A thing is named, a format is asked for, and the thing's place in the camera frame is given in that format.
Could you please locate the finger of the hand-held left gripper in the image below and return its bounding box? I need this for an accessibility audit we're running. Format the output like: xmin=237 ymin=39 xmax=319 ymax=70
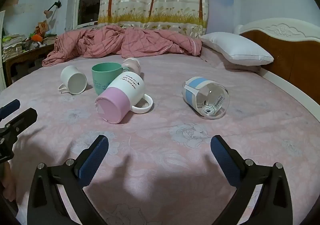
xmin=0 ymin=107 xmax=38 ymax=140
xmin=0 ymin=99 xmax=21 ymax=119

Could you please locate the white cup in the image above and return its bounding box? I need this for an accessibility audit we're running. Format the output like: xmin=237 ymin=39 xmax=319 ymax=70
xmin=58 ymin=65 xmax=87 ymax=95

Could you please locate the person's left hand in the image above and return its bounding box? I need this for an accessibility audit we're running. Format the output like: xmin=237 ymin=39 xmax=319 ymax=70
xmin=0 ymin=160 xmax=16 ymax=202

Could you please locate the green cup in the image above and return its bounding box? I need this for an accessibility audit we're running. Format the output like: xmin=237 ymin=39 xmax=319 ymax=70
xmin=91 ymin=63 xmax=123 ymax=95

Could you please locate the white pillow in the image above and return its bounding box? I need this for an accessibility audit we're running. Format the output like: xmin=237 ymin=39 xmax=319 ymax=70
xmin=200 ymin=32 xmax=274 ymax=66

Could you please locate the glass cup with blue band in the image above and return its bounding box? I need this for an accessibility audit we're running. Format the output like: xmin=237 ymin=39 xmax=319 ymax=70
xmin=182 ymin=77 xmax=230 ymax=120

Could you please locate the pink floral bed sheet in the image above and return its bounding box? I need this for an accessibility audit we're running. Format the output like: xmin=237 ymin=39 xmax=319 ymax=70
xmin=0 ymin=53 xmax=320 ymax=225

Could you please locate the pink wall lamp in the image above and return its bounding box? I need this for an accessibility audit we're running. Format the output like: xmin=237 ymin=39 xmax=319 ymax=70
xmin=44 ymin=0 xmax=62 ymax=19

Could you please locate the small pale pink cup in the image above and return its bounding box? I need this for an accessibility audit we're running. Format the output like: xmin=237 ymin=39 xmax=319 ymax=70
xmin=122 ymin=57 xmax=141 ymax=75

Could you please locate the stack of papers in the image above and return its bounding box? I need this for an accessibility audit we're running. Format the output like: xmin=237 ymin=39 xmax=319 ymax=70
xmin=1 ymin=35 xmax=31 ymax=62

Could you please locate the pink checked quilt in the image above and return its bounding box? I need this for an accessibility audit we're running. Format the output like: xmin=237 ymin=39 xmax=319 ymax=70
xmin=42 ymin=25 xmax=202 ymax=67

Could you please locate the pink pillow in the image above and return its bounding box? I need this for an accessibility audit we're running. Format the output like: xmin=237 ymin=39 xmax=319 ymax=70
xmin=200 ymin=47 xmax=262 ymax=73

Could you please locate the pink and white mug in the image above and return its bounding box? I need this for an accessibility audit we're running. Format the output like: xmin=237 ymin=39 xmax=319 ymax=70
xmin=95 ymin=72 xmax=153 ymax=124

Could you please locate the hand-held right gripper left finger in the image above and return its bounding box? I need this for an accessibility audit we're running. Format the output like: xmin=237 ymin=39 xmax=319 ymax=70
xmin=27 ymin=135 xmax=110 ymax=225

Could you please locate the white and wooden headboard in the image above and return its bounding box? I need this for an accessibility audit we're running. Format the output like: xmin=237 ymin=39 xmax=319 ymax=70
xmin=234 ymin=20 xmax=320 ymax=106

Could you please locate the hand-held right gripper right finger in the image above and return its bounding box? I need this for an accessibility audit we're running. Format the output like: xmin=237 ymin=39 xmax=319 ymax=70
xmin=210 ymin=135 xmax=293 ymax=225

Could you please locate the wooden desk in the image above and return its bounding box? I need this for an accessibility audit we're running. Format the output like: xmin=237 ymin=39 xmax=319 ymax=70
xmin=2 ymin=43 xmax=57 ymax=88

